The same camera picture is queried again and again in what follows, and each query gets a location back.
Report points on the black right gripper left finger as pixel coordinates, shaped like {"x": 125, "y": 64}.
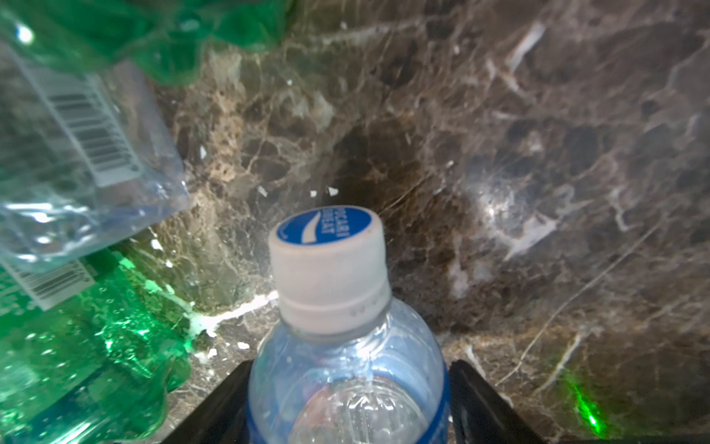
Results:
{"x": 222, "y": 417}

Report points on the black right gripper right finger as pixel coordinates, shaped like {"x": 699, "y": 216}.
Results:
{"x": 480, "y": 414}

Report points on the clear bottle white blue cap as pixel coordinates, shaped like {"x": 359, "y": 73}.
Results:
{"x": 347, "y": 362}

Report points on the green Sprite bottle Chinese label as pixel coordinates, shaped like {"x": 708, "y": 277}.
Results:
{"x": 165, "y": 39}

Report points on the small green Sprite bottle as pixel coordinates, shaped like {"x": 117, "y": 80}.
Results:
{"x": 89, "y": 352}

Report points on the clear tall bottle barcode label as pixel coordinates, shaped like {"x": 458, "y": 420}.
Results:
{"x": 86, "y": 162}

